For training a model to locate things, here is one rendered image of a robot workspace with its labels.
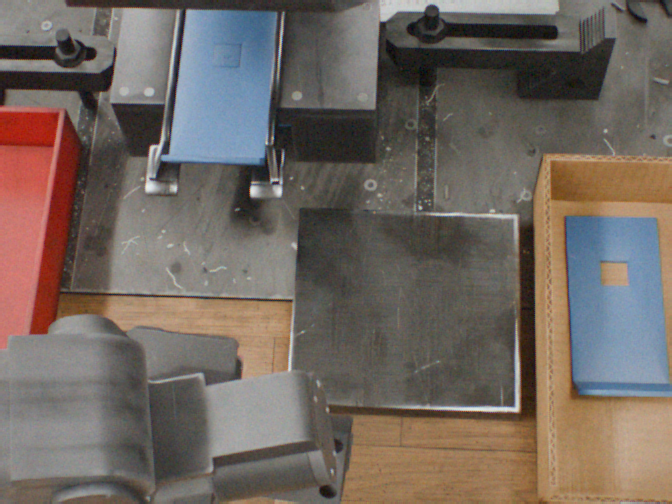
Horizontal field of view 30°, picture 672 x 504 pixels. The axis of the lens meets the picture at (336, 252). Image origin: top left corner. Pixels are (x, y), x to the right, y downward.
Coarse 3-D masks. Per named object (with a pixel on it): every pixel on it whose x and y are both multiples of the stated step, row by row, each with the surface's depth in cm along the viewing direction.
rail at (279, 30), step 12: (276, 24) 96; (276, 36) 96; (276, 48) 95; (276, 60) 95; (276, 72) 94; (276, 84) 94; (276, 96) 93; (276, 108) 93; (276, 120) 93; (276, 132) 94; (276, 144) 94
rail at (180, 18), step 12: (180, 12) 97; (180, 24) 96; (180, 36) 96; (180, 48) 96; (168, 84) 94; (168, 96) 94; (168, 108) 93; (168, 120) 93; (168, 132) 92; (168, 144) 93
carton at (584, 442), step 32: (544, 160) 93; (576, 160) 93; (608, 160) 92; (640, 160) 92; (544, 192) 92; (576, 192) 97; (608, 192) 97; (640, 192) 97; (544, 224) 91; (544, 256) 90; (544, 288) 89; (544, 320) 88; (544, 352) 88; (544, 384) 87; (544, 416) 87; (576, 416) 91; (608, 416) 91; (640, 416) 91; (544, 448) 86; (576, 448) 90; (608, 448) 90; (640, 448) 90; (544, 480) 85; (576, 480) 89; (608, 480) 89; (640, 480) 89
